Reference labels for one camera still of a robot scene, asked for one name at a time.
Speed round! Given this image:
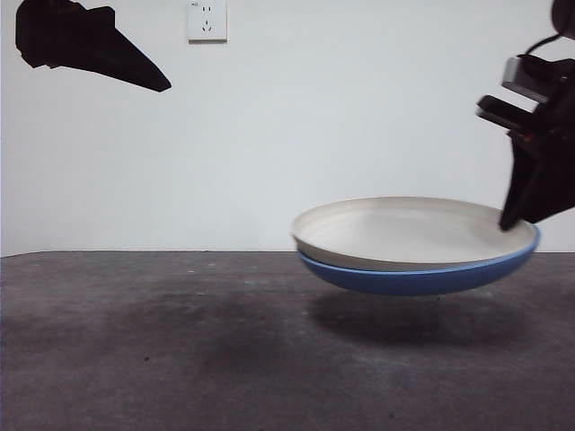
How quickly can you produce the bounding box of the blue round plate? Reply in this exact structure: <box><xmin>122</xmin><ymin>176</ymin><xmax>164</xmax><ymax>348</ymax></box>
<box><xmin>296</xmin><ymin>224</ymin><xmax>542</xmax><ymax>297</ymax></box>

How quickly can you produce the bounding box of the white round plate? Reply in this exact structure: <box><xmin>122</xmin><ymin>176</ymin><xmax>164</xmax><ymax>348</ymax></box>
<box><xmin>290</xmin><ymin>196</ymin><xmax>538</xmax><ymax>273</ymax></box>

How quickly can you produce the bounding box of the white wall socket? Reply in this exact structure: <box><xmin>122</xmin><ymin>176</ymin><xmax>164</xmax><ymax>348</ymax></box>
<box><xmin>187</xmin><ymin>0</ymin><xmax>228</xmax><ymax>45</ymax></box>

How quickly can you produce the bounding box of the pale grey camera box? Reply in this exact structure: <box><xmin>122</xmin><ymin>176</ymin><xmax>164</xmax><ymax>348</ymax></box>
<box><xmin>500</xmin><ymin>57</ymin><xmax>553</xmax><ymax>105</ymax></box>

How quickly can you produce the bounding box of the black cable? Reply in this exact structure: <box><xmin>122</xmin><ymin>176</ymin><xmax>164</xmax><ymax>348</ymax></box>
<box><xmin>524</xmin><ymin>32</ymin><xmax>563</xmax><ymax>57</ymax></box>

